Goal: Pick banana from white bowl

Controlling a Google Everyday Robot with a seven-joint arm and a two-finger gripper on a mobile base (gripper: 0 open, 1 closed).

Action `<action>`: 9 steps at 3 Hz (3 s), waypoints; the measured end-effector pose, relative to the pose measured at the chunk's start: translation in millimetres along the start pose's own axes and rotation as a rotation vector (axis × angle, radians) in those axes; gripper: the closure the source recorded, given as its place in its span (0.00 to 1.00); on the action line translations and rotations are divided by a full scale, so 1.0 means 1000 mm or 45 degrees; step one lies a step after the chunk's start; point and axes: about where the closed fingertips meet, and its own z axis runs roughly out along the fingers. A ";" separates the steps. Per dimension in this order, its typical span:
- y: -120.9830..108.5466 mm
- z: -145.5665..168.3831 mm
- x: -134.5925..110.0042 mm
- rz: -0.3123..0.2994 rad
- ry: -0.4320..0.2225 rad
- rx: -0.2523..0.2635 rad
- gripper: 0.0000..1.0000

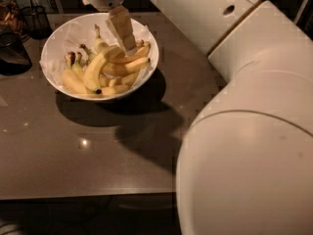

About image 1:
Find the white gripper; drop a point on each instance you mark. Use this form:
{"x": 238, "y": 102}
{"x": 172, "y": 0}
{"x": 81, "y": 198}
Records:
{"x": 119, "y": 21}

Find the large front yellow banana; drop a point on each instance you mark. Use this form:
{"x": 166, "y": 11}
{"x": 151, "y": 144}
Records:
{"x": 91, "y": 77}

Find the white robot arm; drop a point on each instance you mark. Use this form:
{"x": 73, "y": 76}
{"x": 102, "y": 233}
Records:
{"x": 246, "y": 163}

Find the white bowl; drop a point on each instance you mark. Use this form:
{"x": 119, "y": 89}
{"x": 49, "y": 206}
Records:
{"x": 143, "y": 30}

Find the yellow banana bunch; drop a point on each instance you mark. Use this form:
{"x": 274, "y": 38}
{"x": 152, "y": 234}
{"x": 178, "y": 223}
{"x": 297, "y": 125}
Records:
{"x": 116, "y": 77}

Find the white paper bowl liner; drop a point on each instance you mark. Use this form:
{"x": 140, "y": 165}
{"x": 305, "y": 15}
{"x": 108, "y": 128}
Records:
{"x": 73, "y": 36}

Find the black mesh pen cup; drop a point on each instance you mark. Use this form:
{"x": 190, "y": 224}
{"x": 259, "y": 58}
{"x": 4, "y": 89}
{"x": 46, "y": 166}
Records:
{"x": 36, "y": 20}

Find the dark glass jar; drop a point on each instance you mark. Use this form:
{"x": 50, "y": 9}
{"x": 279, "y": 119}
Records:
{"x": 10, "y": 15}

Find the black dish at left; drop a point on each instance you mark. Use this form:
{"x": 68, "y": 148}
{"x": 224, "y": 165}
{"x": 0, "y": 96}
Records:
{"x": 13, "y": 57}

